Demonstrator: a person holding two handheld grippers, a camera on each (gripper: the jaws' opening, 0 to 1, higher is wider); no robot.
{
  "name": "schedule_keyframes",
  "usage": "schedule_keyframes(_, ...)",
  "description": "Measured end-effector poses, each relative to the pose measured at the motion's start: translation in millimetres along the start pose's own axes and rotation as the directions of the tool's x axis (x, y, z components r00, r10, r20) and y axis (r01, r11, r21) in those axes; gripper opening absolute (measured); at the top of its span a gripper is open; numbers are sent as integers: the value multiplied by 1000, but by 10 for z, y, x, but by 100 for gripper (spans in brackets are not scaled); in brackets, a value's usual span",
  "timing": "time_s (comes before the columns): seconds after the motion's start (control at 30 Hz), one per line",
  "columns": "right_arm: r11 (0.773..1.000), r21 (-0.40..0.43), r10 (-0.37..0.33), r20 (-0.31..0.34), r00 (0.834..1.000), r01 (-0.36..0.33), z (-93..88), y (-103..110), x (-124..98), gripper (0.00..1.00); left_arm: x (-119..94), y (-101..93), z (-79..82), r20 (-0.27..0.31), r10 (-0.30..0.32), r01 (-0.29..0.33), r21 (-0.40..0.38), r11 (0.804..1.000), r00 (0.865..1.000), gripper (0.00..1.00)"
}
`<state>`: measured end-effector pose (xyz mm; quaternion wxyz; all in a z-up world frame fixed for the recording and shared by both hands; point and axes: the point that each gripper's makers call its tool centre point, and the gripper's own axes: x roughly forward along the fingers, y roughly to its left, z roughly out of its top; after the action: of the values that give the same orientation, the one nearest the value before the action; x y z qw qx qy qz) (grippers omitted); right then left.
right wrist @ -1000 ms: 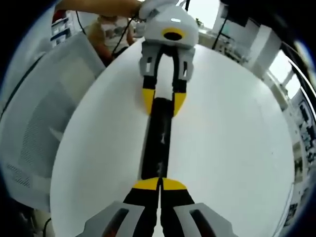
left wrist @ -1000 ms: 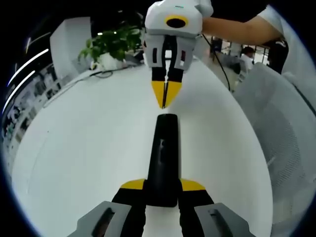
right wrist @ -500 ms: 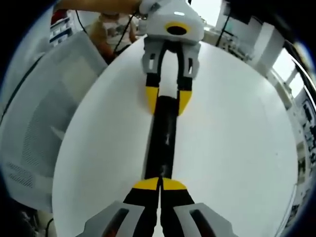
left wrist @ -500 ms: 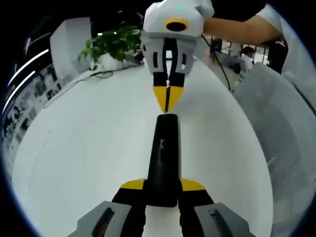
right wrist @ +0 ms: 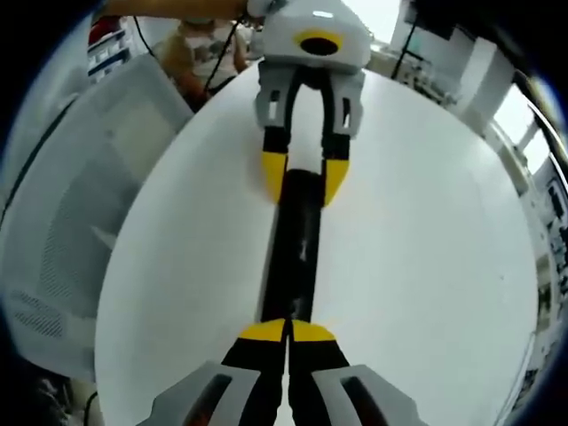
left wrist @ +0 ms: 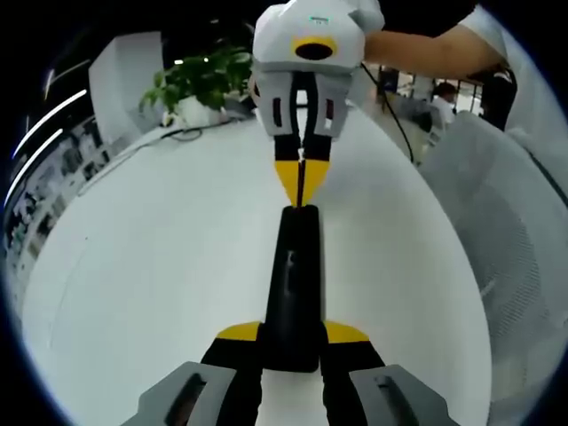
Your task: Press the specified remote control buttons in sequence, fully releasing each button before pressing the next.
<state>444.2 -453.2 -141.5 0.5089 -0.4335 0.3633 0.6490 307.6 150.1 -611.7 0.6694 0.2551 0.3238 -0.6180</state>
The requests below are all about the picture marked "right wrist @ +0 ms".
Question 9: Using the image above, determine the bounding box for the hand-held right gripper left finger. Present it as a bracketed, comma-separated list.
[149, 317, 289, 426]

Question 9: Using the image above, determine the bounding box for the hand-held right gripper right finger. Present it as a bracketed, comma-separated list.
[288, 319, 421, 426]

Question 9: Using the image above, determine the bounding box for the black remote control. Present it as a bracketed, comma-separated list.
[258, 167, 324, 324]

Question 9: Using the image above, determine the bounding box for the person's clothed torso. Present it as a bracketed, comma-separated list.
[157, 17, 249, 106]

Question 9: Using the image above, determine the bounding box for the black screen on stand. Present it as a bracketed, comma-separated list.
[390, 0, 430, 81]

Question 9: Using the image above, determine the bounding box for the shelf of storage bins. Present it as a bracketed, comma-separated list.
[86, 12, 134, 85]

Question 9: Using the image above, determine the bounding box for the grey mesh office chair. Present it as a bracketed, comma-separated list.
[0, 55, 196, 383]

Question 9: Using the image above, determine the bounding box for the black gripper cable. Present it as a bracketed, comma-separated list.
[201, 12, 245, 97]

